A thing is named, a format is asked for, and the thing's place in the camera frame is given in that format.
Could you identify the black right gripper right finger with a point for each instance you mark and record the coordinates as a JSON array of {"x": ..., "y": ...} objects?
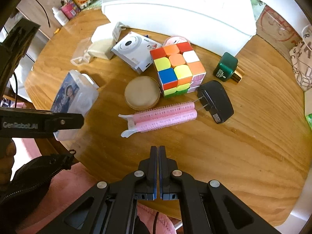
[{"x": 207, "y": 207}]

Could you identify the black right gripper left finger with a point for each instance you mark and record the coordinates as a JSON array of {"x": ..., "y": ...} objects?
[{"x": 110, "y": 208}]

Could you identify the clear box with photo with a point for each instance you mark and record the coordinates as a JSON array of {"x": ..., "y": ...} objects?
[{"x": 77, "y": 94}]

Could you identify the pink hair roller clip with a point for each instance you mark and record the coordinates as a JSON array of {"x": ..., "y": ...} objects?
[{"x": 157, "y": 118}]

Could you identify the black power adapter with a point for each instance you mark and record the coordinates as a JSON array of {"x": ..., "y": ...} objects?
[{"x": 215, "y": 100}]

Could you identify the white beige rectangular box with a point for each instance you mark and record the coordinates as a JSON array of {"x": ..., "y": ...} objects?
[{"x": 104, "y": 39}]

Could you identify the round beige compact case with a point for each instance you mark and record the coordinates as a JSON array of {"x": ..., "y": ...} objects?
[{"x": 142, "y": 93}]

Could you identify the colourful rubik's cube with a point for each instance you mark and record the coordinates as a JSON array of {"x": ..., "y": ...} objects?
[{"x": 179, "y": 69}]

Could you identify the green bottle with gold cap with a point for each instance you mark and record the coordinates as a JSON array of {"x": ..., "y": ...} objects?
[{"x": 228, "y": 68}]

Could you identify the white instant camera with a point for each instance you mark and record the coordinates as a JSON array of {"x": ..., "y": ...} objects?
[{"x": 134, "y": 49}]

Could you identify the round pink tin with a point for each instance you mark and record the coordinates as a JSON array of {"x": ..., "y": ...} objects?
[{"x": 174, "y": 40}]

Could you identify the person's left hand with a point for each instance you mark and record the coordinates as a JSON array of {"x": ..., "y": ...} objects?
[{"x": 6, "y": 165}]

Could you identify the black jacket with zipper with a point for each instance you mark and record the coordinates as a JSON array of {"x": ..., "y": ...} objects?
[{"x": 28, "y": 187}]

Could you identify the clear plastic bag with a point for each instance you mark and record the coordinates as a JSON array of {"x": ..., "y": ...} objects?
[{"x": 81, "y": 55}]

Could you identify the white small bottle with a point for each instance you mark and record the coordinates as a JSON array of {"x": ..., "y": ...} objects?
[{"x": 60, "y": 16}]

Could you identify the pink container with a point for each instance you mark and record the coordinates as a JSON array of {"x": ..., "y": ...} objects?
[{"x": 70, "y": 10}]

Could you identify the green tissue pack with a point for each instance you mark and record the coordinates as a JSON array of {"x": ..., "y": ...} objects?
[{"x": 309, "y": 119}]

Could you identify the printed canvas tote bag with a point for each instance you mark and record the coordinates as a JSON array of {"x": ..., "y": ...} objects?
[{"x": 301, "y": 59}]

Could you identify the cardboard box with drawing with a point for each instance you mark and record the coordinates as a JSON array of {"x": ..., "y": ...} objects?
[{"x": 274, "y": 29}]

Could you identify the white plastic storage bin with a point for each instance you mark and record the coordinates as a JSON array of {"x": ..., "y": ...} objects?
[{"x": 216, "y": 25}]

